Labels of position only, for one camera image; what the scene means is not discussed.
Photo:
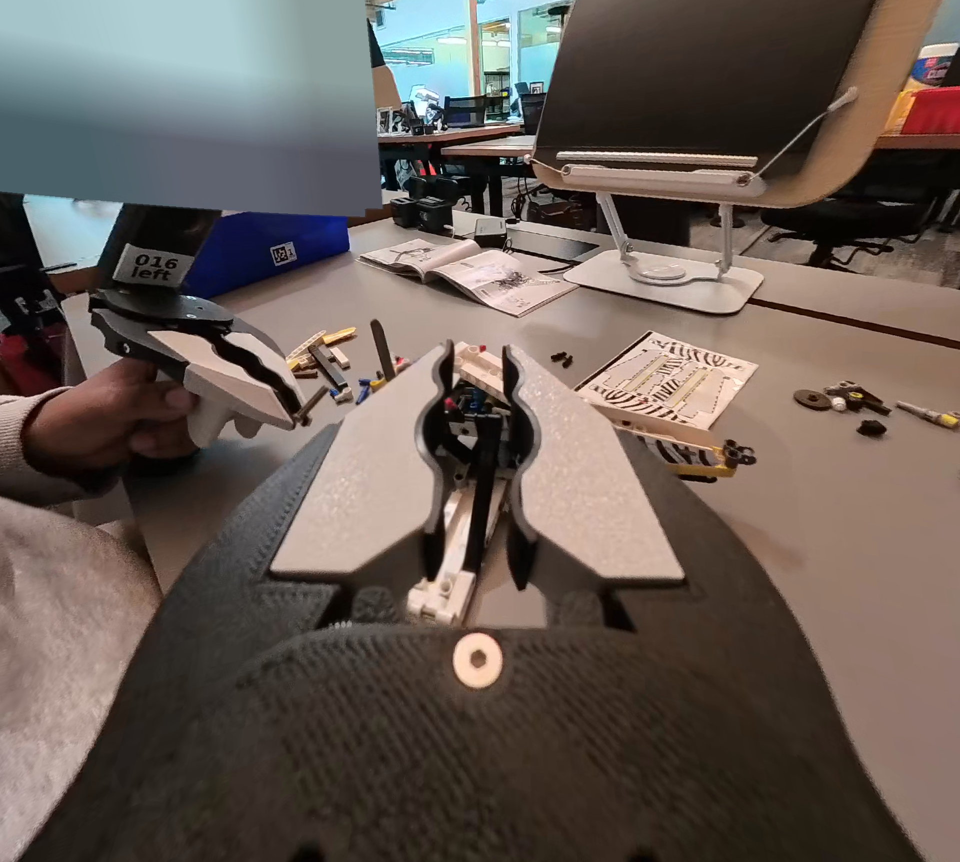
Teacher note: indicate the black lego beam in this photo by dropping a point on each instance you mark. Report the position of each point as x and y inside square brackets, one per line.
[330, 367]

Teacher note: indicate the person's left hand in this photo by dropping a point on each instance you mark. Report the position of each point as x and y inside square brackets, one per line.
[90, 420]

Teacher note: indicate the grey hooded sweatshirt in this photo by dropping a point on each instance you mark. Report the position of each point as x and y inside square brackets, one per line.
[60, 652]

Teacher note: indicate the red and black bag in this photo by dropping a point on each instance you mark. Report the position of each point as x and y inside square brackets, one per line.
[30, 360]

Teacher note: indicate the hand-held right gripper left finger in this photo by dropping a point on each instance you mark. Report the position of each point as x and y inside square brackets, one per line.
[352, 502]

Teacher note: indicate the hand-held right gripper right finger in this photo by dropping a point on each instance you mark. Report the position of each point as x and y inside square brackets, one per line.
[592, 502]

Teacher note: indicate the long yellow lego beam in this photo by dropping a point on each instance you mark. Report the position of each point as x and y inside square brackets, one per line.
[341, 335]

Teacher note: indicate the grey lego pin yellow tip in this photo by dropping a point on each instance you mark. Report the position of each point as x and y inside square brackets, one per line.
[926, 414]

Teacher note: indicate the black battery charger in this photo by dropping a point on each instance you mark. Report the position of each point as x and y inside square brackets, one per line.
[424, 206]

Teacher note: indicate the wooden office desk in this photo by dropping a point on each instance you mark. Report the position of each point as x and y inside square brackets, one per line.
[450, 129]

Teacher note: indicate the zebra striped lego plane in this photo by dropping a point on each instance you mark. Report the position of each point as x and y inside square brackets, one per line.
[442, 592]

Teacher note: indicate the lego instruction booklet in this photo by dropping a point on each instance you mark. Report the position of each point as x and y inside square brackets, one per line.
[487, 277]

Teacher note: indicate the zebra striped sticker sheet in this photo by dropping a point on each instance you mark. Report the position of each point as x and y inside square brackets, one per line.
[660, 375]

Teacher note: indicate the black lego wheel assembly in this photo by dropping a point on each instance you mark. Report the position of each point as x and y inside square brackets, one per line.
[814, 399]

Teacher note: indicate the small dark tan lego axle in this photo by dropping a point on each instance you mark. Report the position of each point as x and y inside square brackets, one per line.
[311, 406]

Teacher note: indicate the red box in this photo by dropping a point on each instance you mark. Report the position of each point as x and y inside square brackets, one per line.
[930, 112]

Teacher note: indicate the person's left forearm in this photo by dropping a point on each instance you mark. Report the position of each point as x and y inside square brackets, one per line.
[22, 450]

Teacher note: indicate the small black lego piece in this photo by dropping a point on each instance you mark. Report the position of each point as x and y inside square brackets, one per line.
[871, 428]

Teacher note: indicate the slim grey tablet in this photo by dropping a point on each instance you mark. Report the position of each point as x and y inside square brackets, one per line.
[559, 249]

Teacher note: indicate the black power adapter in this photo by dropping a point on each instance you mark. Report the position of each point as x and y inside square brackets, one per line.
[491, 231]

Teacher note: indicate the pile of small lego pieces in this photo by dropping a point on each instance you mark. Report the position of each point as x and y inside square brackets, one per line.
[367, 386]

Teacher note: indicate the black office chair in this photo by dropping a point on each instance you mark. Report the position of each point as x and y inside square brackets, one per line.
[847, 217]

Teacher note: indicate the blue plastic bin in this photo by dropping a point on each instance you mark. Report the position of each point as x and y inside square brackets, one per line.
[247, 255]

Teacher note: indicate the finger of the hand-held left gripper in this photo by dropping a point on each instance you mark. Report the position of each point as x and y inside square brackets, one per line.
[255, 346]
[202, 360]

